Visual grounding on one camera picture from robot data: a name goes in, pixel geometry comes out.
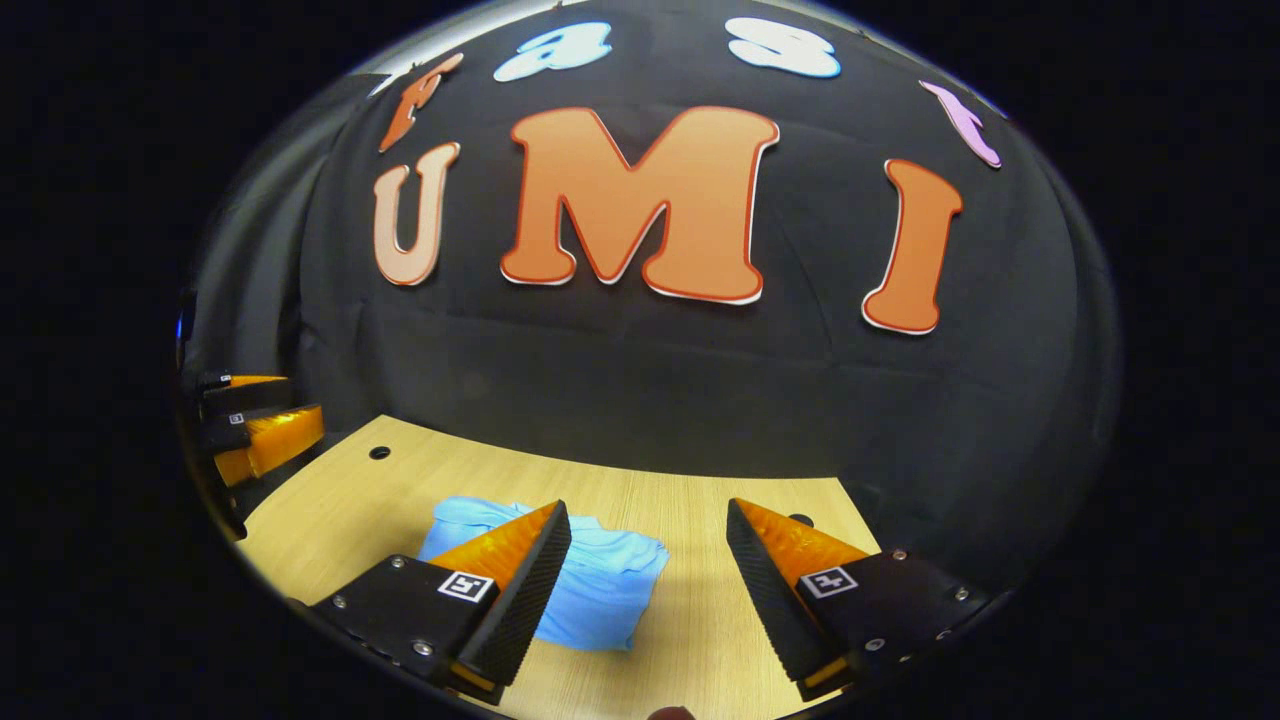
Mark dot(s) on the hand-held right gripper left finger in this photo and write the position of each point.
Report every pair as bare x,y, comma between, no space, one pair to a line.
525,605

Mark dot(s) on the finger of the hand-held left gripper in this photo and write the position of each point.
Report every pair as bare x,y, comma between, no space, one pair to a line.
245,395
275,440

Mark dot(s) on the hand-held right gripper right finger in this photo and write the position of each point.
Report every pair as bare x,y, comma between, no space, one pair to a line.
770,610

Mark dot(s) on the light blue T-shirt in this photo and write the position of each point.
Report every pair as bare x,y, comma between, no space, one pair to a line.
610,590

